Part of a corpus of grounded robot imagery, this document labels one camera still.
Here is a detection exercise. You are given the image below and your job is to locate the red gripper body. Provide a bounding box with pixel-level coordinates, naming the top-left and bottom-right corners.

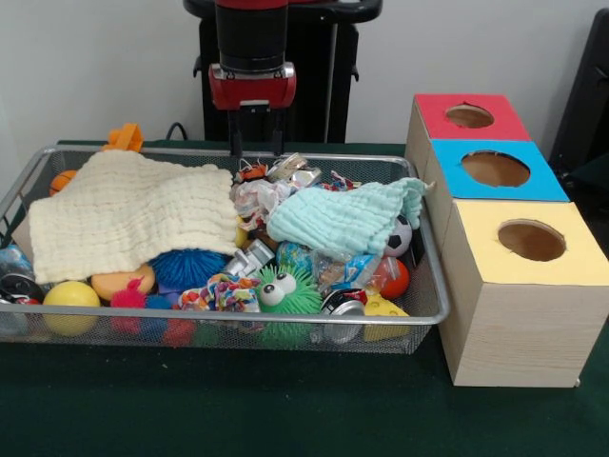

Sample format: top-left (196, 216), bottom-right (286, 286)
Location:
top-left (207, 62), bottom-right (297, 112)

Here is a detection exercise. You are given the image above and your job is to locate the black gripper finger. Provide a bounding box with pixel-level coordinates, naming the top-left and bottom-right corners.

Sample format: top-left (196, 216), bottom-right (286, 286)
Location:
top-left (227, 109), bottom-right (244, 158)
top-left (271, 108), bottom-right (286, 157)

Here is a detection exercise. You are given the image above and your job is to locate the wooden box with three holes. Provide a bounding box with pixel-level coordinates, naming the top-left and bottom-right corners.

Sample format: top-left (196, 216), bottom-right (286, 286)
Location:
top-left (404, 93), bottom-right (609, 389)

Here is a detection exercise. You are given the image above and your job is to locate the small orange tiger toy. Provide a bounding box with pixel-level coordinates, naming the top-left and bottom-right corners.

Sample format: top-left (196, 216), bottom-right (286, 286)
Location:
top-left (232, 159), bottom-right (268, 185)

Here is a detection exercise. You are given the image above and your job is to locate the light blue muslin cloth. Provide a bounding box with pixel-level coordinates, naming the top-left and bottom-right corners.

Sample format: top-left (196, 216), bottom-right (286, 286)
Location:
top-left (265, 176), bottom-right (437, 255)

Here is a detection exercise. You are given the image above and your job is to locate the orange plastic toy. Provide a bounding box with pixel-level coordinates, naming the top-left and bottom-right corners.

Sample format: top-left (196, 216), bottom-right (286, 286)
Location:
top-left (102, 122), bottom-right (146, 153)

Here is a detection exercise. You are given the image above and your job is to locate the silver toy car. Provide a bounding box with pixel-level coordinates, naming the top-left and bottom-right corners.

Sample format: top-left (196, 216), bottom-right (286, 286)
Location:
top-left (221, 239), bottom-right (277, 278)

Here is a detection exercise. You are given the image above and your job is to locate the cream muslin cloth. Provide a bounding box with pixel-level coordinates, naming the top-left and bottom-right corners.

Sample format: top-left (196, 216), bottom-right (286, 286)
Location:
top-left (28, 150), bottom-right (239, 286)

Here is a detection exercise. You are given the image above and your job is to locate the blue spiky ball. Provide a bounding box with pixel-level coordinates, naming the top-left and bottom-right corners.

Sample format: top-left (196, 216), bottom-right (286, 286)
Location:
top-left (150, 248), bottom-right (232, 289)

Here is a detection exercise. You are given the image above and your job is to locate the green spiky toy with eyes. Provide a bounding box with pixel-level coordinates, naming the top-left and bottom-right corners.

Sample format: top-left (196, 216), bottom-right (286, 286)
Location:
top-left (254, 266), bottom-right (324, 315)

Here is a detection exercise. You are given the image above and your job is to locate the small orange basketball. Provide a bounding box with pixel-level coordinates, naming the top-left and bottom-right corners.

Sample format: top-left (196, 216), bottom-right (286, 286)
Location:
top-left (49, 169), bottom-right (78, 197)

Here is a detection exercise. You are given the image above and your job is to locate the yellow cheese wedge toy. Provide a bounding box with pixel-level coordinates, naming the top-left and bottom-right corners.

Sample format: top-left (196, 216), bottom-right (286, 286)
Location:
top-left (363, 292), bottom-right (411, 342)

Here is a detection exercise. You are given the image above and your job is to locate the yellow ball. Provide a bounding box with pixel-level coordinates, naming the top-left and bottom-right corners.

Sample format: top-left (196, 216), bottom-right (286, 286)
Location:
top-left (42, 280), bottom-right (102, 337)

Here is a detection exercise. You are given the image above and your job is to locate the black stand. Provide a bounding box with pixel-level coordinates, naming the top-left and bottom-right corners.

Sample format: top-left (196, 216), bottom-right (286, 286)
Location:
top-left (546, 8), bottom-right (609, 166)

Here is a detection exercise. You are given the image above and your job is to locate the dark green side tablecloth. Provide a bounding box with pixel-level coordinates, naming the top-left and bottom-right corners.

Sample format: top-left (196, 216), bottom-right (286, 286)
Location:
top-left (563, 151), bottom-right (609, 225)

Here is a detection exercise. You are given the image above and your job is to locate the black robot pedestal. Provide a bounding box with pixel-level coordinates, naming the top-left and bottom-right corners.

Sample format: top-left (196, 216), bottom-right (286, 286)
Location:
top-left (183, 0), bottom-right (384, 144)

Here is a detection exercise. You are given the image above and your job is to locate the multicolour rope toy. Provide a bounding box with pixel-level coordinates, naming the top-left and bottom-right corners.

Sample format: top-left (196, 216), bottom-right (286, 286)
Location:
top-left (178, 273), bottom-right (262, 314)

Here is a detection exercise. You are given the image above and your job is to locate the shallow wire mesh bin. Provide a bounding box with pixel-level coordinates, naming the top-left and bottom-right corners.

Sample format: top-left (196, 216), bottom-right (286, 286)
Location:
top-left (0, 145), bottom-right (451, 356)

